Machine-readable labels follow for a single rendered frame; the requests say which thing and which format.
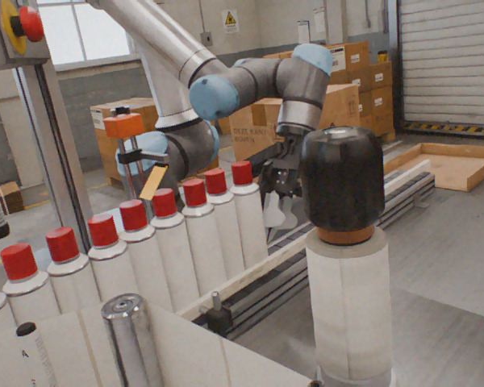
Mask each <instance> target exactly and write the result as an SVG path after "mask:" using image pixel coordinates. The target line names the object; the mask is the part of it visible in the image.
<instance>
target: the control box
mask: <svg viewBox="0 0 484 387"><path fill-rule="evenodd" d="M19 11H20V9H19V8H18V7H17V3H16V0H0V71H1V70H7V69H16V68H20V67H25V66H31V65H42V64H45V63H47V62H48V59H51V58H52V57H51V52H50V50H49V46H48V41H47V38H46V35H45V32H44V37H43V39H42V40H41V41H40V42H36V43H32V42H31V41H29V40H28V38H27V37H26V36H22V37H17V36H16V35H15V34H14V32H13V30H12V27H11V24H10V17H11V16H17V15H19Z"/></svg>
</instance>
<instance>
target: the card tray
mask: <svg viewBox="0 0 484 387"><path fill-rule="evenodd" d="M425 160H430V161H431V167H430V168H428V169H426V170H425V171H424V172H426V173H430V174H434V175H435V188H440V189H451V190H458V191H464V192H469V191H470V190H471V189H472V188H473V187H474V186H476V185H477V184H478V183H479V182H481V181H482V180H483V179H484V147H483V146H469V145H454V144H426V143H420V144H417V145H416V146H414V147H413V148H410V149H408V150H407V151H405V152H403V153H401V154H400V155H398V156H396V157H394V158H392V159H391V160H388V161H387V162H385V163H383V167H384V176H386V175H388V174H389V173H392V172H393V171H394V170H400V169H403V170H410V169H412V168H414V167H415V166H416V165H418V164H420V163H422V162H423V161H425Z"/></svg>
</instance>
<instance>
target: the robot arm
mask: <svg viewBox="0 0 484 387"><path fill-rule="evenodd" d="M85 1H86V2H87V3H88V4H89V5H90V6H91V7H93V8H94V9H95V10H104V11H105V12H106V13H107V14H108V15H109V16H110V17H111V18H112V19H113V20H114V21H116V22H117V24H118V25H120V26H121V28H122V29H124V30H125V32H127V33H128V34H129V35H130V36H131V37H132V38H133V39H134V40H135V41H136V44H137V47H138V50H139V53H140V57H141V60H142V63H143V66H144V71H145V73H146V76H147V79H148V83H149V86H150V89H151V91H152V96H153V99H154V102H155V105H156V109H157V112H158V114H159V119H158V121H157V123H156V131H152V132H148V133H144V134H142V135H138V136H136V140H137V143H138V148H142V150H143V152H156V153H162V154H168V155H169V161H166V162H161V163H166V164H169V167H168V168H167V169H166V170H165V173H164V176H163V177H162V179H161V182H160V184H159V185H158V187H157V189H156V190H159V189H171V190H172V191H173V195H174V199H175V203H176V207H177V212H179V213H182V210H183V209H184V208H185V206H186V204H185V203H184V202H183V201H182V197H181V195H180V191H179V188H178V184H177V183H178V182H179V181H181V180H183V179H185V178H186V177H188V176H189V175H191V174H193V173H195V172H197V171H198V170H201V169H204V168H205V167H206V166H208V165H209V163H211V162H212V161H213V160H214V159H215V158H216V156H217V154H218V152H219V136H218V133H217V131H216V129H215V127H214V126H211V123H210V122H209V121H215V120H217V119H222V118H226V117H228V116H230V115H232V114H234V113H235V112H237V111H238V110H241V109H243V108H245V107H247V106H250V105H252V104H254V103H256V102H259V101H260V100H262V99H265V98H276V99H282V106H281V109H280V113H279V117H278V121H277V124H278V126H277V132H276V134H277V135H279V136H281V137H283V138H284V141H283V143H281V142H276V143H275V144H273V145H271V146H269V147H267V148H265V149H263V150H262V151H260V152H258V153H256V154H254V155H252V156H250V157H249V158H247V159H245V161H249V162H250V164H251V170H252V178H255V177H259V178H258V182H257V185H259V187H260V196H261V206H262V213H263V219H264V225H265V236H266V243H269V242H270V240H271V239H272V238H273V237H274V236H275V234H276V232H277V230H284V229H293V228H295V227H296V226H297V223H298V219H297V217H296V216H295V215H294V214H292V212H291V207H292V198H293V195H296V196H295V197H299V198H302V197H303V192H302V183H301V176H300V168H299V152H300V148H301V146H302V143H303V140H304V138H305V136H306V135H307V134H309V133H311V132H313V131H318V129H319V121H320V118H321V114H322V110H323V104H324V100H325V97H326V93H327V89H328V82H329V79H331V75H330V74H331V69H332V61H333V56H332V53H331V52H329V50H328V49H326V48H325V47H322V46H320V45H317V44H301V45H298V46H297V47H296V48H295V49H294V53H293V54H292V58H286V59H258V58H248V59H242V60H238V61H237V62H236V63H235V64H234V65H233V66H232V67H231V68H230V69H229V68H227V67H226V66H225V65H224V64H223V63H222V62H220V61H219V60H218V59H217V58H216V57H215V56H214V55H213V54H212V53H211V52H209V51H208V50H207V49H206V48H205V47H204V46H203V45H201V44H200V43H199V42H198V41H197V40H196V39H195V38H194V37H193V36H192V35H191V34H190V33H189V32H188V31H186V30H185V29H184V28H183V27H182V26H181V25H180V24H178V23H177V22H176V21H175V20H174V19H173V18H172V17H170V16H169V15H168V14H167V10H166V8H165V0H85ZM242 161H244V160H242ZM129 166H130V170H131V176H132V180H133V184H134V187H135V192H136V198H137V200H141V201H142V202H143V205H144V212H145V215H146V219H147V221H148V216H147V212H146V209H145V204H144V199H143V198H140V195H141V193H142V190H141V187H140V180H139V176H138V172H137V169H136V163H135V162H133V163H130V164H129ZM274 190H275V192H276V193H271V192H273V191H274ZM147 224H148V225H149V223H147Z"/></svg>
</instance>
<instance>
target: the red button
mask: <svg viewBox="0 0 484 387"><path fill-rule="evenodd" d="M10 24H11V27H12V30H13V32H14V34H15V35H16V36H17V37H22V36H26V37H27V38H28V40H29V41H31V42H32V43H36V42H40V41H41V40H42V39H43V37H44V24H43V21H42V18H41V17H40V14H39V13H38V11H36V10H35V9H34V8H32V7H31V6H23V7H22V8H20V11H19V15H17V16H11V17H10Z"/></svg>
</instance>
